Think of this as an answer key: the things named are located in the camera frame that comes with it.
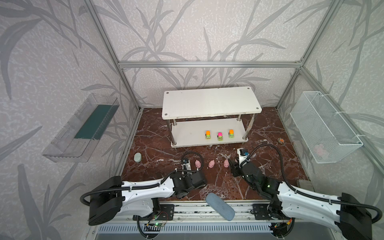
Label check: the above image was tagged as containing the orange mixer truck toy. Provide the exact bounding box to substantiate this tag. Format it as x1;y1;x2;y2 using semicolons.
205;131;211;140

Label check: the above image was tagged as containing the pink mixer truck toy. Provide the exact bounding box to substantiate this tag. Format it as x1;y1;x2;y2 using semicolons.
217;132;224;141

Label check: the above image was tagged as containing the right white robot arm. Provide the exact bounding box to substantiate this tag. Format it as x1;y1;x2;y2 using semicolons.
229;148;383;240

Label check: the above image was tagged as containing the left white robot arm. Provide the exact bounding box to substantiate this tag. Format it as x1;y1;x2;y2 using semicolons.
80;152;207;226

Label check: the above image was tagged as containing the white two-tier shelf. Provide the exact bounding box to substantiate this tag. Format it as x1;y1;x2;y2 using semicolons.
162;87;262;148

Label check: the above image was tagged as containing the pink pig toy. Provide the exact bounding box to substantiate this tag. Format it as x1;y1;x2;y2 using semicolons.
195;161;202;170
208;160;215;169
224;160;230;168

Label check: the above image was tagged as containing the grey blue oval object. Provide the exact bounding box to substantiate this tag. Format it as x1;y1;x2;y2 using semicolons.
206;193;235;221

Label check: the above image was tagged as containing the small orange round object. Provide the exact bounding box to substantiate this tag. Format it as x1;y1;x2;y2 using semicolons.
278;138;285;145

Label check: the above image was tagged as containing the green circuit board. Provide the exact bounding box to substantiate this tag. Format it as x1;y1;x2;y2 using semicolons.
146;222;167;231

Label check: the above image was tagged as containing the pale green round object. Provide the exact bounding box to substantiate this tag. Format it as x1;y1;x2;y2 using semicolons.
134;153;142;163

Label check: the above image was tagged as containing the pink toy in basket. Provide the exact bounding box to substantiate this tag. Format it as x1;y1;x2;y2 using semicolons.
314;144;329;159

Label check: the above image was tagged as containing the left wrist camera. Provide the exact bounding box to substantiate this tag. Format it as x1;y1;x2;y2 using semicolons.
182;158;192;171

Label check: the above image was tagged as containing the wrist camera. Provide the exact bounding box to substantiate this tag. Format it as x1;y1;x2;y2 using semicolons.
182;158;192;171
237;148;250;165

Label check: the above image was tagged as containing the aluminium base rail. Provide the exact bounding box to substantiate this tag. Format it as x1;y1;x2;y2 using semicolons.
115;199;342;228

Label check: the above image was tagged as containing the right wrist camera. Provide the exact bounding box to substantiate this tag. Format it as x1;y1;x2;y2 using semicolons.
237;148;250;165

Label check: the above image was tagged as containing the white wire mesh basket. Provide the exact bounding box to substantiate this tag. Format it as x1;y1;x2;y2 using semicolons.
290;91;364;164

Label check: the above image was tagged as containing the clear plastic wall bin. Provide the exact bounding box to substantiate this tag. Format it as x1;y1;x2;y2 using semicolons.
42;94;120;163

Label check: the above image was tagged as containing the aluminium frame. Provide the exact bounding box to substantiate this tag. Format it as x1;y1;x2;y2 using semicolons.
83;0;384;205

